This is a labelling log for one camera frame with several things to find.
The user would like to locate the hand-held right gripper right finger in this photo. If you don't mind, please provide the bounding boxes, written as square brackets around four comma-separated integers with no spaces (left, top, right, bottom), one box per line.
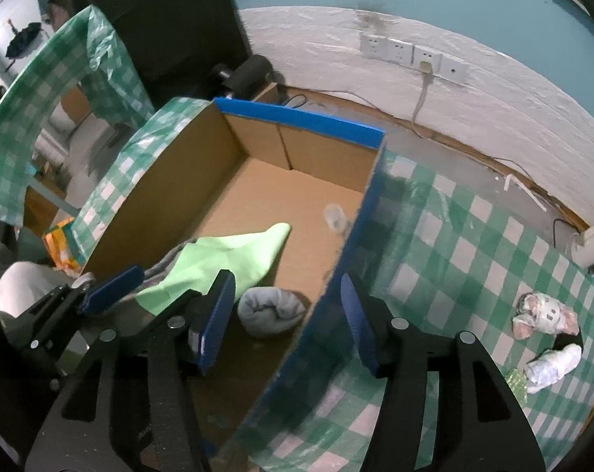
[340,272,546,472]

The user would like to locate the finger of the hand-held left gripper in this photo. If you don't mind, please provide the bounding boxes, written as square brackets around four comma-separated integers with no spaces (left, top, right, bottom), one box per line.
[2,264,146,352]

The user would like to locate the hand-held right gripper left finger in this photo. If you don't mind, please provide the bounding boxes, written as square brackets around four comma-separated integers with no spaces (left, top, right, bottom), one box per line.
[24,269,237,472]

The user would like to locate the grey sock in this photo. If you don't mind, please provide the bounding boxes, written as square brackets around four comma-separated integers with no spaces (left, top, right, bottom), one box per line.
[236,287,308,339]

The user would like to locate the grey cloth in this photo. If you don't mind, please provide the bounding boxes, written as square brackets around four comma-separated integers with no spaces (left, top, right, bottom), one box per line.
[115,238,200,316]

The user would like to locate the light green cloth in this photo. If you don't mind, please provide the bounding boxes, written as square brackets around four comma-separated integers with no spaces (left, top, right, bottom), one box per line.
[134,222,292,316]

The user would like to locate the blue cardboard box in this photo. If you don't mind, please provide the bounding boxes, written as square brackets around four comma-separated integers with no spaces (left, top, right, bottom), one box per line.
[79,97,387,469]

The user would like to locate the orange snack packet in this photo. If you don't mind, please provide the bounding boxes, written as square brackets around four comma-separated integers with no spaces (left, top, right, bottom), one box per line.
[41,217,84,272]

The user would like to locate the person's leg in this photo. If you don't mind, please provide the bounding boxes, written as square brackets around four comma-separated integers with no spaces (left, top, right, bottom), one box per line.
[0,260,79,331]

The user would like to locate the green checked tablecloth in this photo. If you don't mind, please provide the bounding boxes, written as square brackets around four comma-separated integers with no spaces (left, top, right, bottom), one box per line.
[71,97,594,472]

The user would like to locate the patterned white sock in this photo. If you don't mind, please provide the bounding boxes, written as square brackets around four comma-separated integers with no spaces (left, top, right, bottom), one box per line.
[511,292,581,340]
[524,343,583,395]

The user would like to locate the green checked plastic cover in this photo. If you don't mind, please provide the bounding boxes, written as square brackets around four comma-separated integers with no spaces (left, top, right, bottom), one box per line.
[0,5,156,224]

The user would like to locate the white plastic strip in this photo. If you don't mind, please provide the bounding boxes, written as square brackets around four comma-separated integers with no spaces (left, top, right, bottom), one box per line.
[502,173,549,213]

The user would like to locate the black hair dryer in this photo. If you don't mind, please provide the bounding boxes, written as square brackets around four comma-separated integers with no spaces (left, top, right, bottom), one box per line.
[213,54,274,101]

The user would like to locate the black umbrella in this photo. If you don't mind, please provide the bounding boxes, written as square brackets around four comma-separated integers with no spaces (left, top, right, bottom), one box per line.
[4,18,46,64]

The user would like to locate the black hanging clothes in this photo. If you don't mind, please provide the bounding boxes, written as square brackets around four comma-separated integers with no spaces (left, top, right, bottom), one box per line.
[41,0,252,106]

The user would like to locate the beige plug with cable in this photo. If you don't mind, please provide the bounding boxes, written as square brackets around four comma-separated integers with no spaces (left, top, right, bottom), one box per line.
[411,60,435,131]

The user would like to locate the white wall socket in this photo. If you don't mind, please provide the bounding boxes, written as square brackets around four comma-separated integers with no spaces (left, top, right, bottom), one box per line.
[413,45,443,77]
[386,39,416,66]
[360,32,389,60]
[439,54,471,85]

